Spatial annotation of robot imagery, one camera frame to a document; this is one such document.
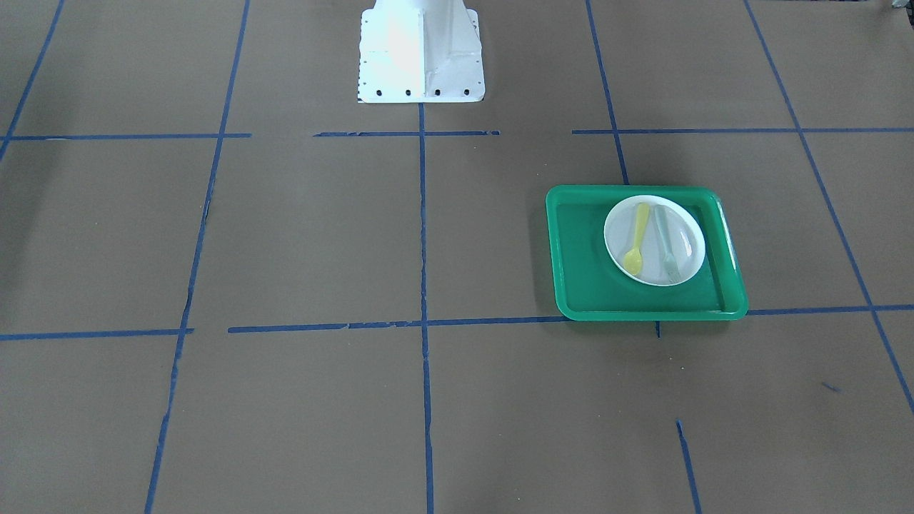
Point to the white round plate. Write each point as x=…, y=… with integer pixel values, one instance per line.
x=687, y=238

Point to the pale green plastic fork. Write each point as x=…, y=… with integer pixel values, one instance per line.
x=669, y=261

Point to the green plastic tray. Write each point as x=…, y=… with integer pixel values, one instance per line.
x=589, y=287

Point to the yellow plastic spoon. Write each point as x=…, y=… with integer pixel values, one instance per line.
x=633, y=260

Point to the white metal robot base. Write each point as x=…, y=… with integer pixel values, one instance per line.
x=420, y=51

